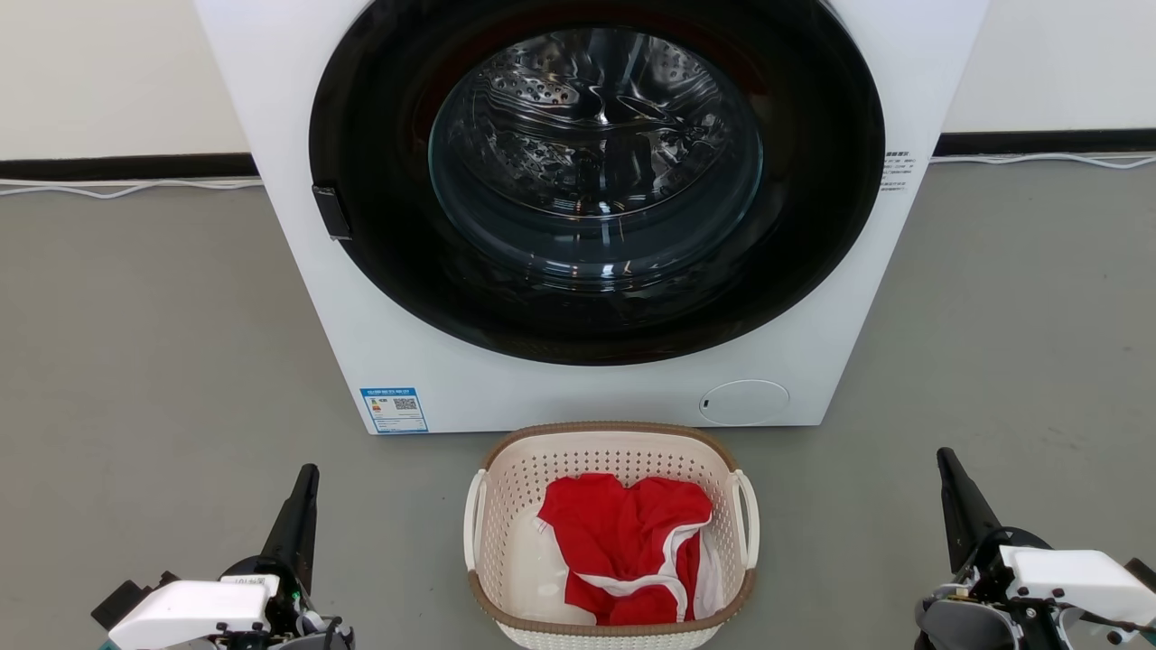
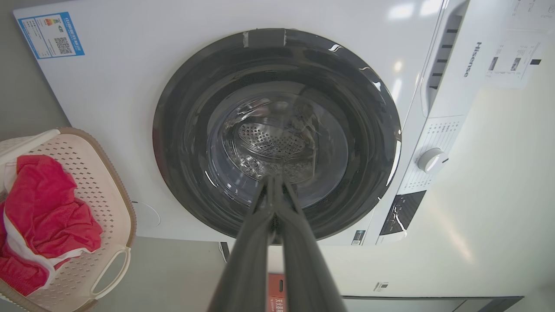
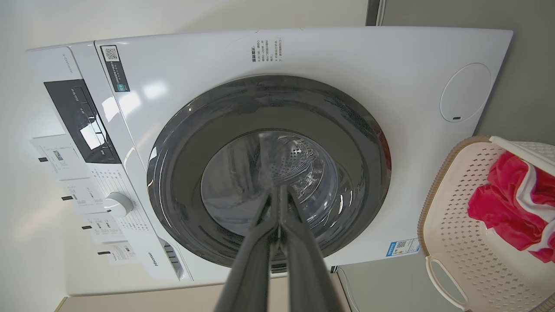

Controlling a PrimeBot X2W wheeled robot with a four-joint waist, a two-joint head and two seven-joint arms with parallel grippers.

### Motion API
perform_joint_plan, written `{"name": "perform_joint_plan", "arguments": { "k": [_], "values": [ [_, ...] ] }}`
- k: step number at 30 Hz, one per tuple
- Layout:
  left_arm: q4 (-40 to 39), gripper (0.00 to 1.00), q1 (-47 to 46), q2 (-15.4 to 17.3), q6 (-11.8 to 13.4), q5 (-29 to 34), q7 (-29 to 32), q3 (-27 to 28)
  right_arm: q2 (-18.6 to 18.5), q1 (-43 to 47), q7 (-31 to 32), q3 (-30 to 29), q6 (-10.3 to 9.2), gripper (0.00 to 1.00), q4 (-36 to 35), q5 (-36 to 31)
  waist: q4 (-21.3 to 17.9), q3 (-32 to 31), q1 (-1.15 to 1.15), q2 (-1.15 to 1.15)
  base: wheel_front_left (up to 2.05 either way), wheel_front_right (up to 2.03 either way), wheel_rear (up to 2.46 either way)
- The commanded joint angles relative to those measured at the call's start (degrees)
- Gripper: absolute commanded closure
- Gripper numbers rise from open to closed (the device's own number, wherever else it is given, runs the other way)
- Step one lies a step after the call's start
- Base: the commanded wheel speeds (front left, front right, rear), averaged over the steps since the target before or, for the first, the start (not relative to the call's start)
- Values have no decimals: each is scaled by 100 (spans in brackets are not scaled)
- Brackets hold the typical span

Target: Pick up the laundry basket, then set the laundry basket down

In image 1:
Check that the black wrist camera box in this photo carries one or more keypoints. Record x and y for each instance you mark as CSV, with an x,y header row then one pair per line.
x,y
122,603
1142,572

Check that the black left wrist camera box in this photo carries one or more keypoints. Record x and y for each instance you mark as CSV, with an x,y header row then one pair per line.
x,y
122,603

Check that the black baseboard strip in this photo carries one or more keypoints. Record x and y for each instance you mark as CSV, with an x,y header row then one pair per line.
x,y
126,167
1048,142

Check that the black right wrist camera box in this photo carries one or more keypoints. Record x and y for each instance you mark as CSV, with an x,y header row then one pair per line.
x,y
1142,572

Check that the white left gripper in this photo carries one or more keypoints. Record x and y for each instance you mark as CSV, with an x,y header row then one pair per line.
x,y
194,609

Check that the blue energy label sticker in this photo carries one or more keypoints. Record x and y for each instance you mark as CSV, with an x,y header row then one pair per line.
x,y
394,411

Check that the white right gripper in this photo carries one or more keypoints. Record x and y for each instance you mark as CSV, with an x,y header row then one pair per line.
x,y
1066,587

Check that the white front-load washing machine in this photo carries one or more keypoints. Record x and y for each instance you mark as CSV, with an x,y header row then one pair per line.
x,y
271,181

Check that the red garment with white trim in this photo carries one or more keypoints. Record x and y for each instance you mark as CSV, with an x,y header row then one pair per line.
x,y
623,533

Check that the small black text label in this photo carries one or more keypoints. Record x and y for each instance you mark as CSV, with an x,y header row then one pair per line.
x,y
898,171

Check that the steel washer drum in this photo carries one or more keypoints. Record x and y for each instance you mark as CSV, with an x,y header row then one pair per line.
x,y
587,126

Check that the cream perforated laundry basket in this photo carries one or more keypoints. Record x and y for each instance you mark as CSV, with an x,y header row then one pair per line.
x,y
515,506

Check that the round black washer door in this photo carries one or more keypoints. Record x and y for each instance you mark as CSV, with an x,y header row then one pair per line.
x,y
379,117

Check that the round white filter cover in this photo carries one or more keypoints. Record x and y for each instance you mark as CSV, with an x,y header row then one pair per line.
x,y
743,403

